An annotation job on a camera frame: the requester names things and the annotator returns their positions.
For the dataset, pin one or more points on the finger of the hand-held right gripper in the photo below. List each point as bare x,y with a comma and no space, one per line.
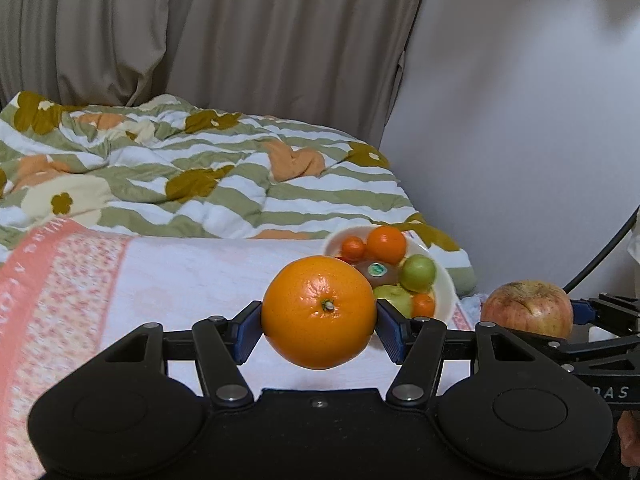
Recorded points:
584,312
600,352

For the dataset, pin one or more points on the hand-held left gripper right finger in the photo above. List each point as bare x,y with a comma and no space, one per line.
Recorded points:
392,332

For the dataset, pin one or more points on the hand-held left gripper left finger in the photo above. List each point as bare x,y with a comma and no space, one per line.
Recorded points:
247,335

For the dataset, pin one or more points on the green apple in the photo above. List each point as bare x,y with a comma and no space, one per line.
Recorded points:
419,274
392,297

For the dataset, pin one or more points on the small orange cherry tomato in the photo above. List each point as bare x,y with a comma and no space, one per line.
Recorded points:
424,305

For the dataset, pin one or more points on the red apple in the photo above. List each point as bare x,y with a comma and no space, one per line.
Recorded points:
527,310

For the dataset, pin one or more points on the brown kiwi with green sticker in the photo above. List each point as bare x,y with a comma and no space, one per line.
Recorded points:
377,272

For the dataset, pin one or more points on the white bowl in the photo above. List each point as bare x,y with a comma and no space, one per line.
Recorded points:
444,290

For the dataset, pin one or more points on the large orange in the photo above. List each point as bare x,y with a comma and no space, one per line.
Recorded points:
320,315

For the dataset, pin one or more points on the small mandarin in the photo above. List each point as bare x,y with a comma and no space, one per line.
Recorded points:
353,248
386,245

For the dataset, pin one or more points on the person's right hand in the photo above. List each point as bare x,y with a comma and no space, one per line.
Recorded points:
629,437

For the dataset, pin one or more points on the pale patterned bed sheet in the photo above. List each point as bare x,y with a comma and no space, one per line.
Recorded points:
471,310

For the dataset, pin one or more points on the green striped floral blanket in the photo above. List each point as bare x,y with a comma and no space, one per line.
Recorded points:
225,185

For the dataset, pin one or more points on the pink floral towel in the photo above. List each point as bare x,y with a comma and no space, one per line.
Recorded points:
50,300

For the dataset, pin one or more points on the beige curtain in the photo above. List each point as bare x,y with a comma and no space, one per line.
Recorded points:
200,25

